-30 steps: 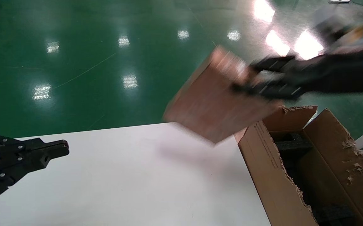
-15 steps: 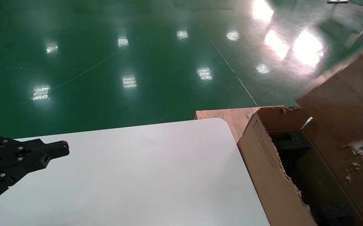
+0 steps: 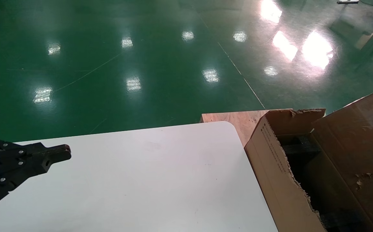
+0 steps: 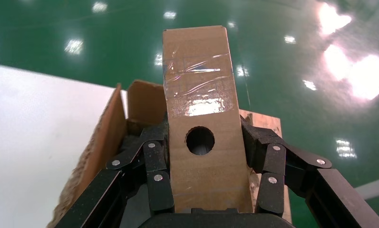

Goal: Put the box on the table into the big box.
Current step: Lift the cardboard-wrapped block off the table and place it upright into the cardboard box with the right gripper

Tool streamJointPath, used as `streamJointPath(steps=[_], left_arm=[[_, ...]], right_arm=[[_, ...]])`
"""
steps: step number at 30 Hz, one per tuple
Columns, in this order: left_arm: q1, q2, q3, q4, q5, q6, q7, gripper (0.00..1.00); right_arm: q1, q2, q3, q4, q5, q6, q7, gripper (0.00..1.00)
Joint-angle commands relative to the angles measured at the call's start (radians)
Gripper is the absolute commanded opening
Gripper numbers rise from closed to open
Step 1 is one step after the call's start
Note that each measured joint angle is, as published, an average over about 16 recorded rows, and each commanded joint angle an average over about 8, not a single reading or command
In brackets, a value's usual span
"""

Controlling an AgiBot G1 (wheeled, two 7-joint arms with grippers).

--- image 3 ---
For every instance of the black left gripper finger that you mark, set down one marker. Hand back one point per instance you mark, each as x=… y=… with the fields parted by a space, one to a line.
x=15 y=149
x=41 y=164

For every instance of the big torn cardboard box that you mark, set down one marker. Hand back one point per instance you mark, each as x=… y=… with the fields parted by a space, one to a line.
x=270 y=180

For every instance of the wooden board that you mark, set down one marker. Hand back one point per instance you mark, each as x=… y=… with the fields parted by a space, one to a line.
x=234 y=120

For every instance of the black foam block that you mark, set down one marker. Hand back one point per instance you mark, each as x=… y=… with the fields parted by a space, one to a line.
x=347 y=222
x=302 y=148

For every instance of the grey stand base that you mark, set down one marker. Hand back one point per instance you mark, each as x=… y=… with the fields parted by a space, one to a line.
x=347 y=1

